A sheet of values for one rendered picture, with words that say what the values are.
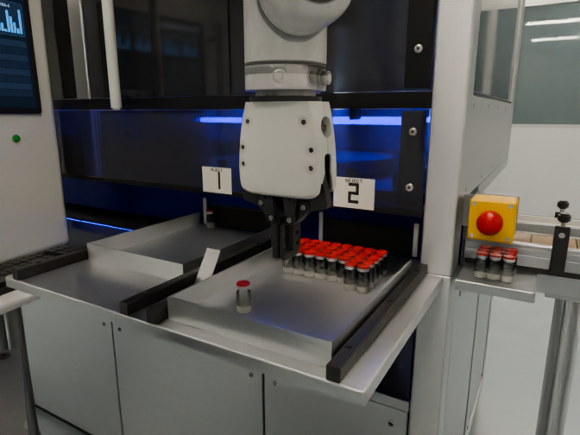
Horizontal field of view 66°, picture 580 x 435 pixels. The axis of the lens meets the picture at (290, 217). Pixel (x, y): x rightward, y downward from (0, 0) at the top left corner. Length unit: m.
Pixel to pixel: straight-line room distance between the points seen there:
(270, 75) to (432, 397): 0.73
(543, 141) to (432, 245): 4.60
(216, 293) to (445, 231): 0.42
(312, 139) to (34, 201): 1.02
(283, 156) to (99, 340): 1.21
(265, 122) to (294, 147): 0.04
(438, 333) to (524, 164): 4.60
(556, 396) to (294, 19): 0.92
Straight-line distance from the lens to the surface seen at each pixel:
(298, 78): 0.44
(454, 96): 0.82
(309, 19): 0.39
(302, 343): 0.56
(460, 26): 0.83
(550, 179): 5.45
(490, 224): 0.79
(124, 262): 0.92
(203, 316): 0.64
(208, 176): 1.07
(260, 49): 0.45
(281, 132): 0.46
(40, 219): 1.37
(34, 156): 1.35
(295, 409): 1.15
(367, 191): 0.87
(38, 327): 1.85
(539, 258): 0.95
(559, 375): 1.08
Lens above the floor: 1.17
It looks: 13 degrees down
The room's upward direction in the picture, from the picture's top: straight up
